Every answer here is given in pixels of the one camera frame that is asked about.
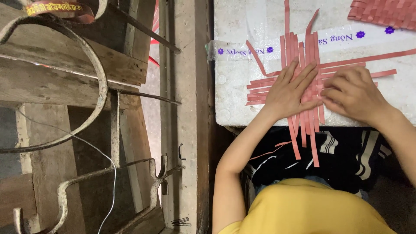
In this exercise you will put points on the person's left hand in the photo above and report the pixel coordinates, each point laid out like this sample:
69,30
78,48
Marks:
286,97

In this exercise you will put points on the person's right hand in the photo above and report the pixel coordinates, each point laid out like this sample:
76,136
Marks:
357,94

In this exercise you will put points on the person's right fingers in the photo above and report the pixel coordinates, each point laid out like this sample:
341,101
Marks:
331,92

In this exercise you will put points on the half-woven pink strip weave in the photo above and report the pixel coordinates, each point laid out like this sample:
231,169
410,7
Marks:
310,48

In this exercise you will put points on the clear tape with purple print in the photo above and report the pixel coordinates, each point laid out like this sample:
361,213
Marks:
341,39

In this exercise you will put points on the black cloth with white stripes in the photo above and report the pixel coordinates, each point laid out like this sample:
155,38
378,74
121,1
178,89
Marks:
344,162

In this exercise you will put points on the loose thin pink strip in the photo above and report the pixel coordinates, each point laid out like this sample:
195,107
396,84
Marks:
266,153

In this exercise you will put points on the white foam box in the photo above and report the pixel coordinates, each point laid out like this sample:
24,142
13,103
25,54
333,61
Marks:
240,97

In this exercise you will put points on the finished pink woven mat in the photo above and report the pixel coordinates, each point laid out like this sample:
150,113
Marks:
383,13

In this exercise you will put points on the person's yellow shirt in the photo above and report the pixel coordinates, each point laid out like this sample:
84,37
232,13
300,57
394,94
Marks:
305,211

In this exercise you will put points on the small black metal hook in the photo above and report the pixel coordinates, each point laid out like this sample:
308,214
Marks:
180,152

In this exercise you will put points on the red plastic object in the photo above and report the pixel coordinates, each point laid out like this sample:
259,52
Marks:
155,32

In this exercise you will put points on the black hair pins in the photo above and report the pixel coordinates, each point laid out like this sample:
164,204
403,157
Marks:
180,222

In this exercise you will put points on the rusty iron window grille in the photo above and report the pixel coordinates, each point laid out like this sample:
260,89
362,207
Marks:
97,97

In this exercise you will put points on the red ribbon with yellow print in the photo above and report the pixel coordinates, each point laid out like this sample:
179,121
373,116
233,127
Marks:
58,8

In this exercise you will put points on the weathered wooden planks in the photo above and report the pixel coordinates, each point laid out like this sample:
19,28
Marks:
42,81

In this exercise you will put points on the grey concrete post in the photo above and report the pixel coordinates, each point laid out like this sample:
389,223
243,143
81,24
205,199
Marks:
185,113

